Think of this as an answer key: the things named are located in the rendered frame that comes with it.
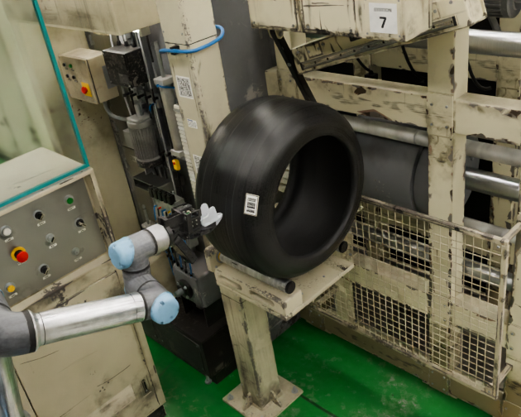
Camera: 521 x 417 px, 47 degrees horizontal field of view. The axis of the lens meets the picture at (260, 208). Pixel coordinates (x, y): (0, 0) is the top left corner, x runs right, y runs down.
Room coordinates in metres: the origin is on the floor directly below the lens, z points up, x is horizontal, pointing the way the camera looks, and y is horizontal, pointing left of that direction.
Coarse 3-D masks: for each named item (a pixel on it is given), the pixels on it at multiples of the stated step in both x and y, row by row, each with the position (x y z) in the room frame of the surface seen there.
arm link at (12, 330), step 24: (144, 288) 1.26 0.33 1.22; (0, 312) 1.08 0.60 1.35; (24, 312) 1.09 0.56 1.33; (48, 312) 1.11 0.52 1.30; (72, 312) 1.12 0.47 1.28; (96, 312) 1.14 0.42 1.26; (120, 312) 1.16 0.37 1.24; (144, 312) 1.18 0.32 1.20; (168, 312) 1.19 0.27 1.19; (0, 336) 1.03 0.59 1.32; (24, 336) 1.04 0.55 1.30; (48, 336) 1.07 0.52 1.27; (72, 336) 1.09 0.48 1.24
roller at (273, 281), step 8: (224, 256) 1.80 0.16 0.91; (232, 264) 1.76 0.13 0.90; (240, 264) 1.74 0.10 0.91; (248, 272) 1.70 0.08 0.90; (256, 272) 1.67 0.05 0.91; (264, 280) 1.64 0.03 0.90; (272, 280) 1.62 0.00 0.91; (280, 280) 1.60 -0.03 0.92; (288, 280) 1.59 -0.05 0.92; (280, 288) 1.58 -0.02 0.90; (288, 288) 1.57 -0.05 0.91
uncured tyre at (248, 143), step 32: (224, 128) 1.72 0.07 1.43; (256, 128) 1.64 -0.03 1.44; (288, 128) 1.62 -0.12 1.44; (320, 128) 1.68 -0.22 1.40; (352, 128) 1.83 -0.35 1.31; (224, 160) 1.62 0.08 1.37; (256, 160) 1.55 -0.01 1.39; (288, 160) 1.57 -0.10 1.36; (320, 160) 1.98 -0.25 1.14; (352, 160) 1.78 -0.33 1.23; (224, 192) 1.56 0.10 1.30; (256, 192) 1.51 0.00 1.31; (288, 192) 1.96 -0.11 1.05; (320, 192) 1.94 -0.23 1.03; (352, 192) 1.77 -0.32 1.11; (224, 224) 1.55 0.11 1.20; (256, 224) 1.49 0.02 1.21; (288, 224) 1.90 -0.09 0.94; (320, 224) 1.85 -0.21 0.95; (256, 256) 1.50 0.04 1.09; (288, 256) 1.54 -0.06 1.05; (320, 256) 1.63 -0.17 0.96
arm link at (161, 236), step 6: (150, 228) 1.39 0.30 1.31; (156, 228) 1.39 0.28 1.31; (162, 228) 1.40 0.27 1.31; (156, 234) 1.37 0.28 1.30; (162, 234) 1.38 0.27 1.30; (168, 234) 1.39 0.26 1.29; (156, 240) 1.36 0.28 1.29; (162, 240) 1.37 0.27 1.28; (168, 240) 1.38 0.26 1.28; (162, 246) 1.37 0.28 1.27; (168, 246) 1.38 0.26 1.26
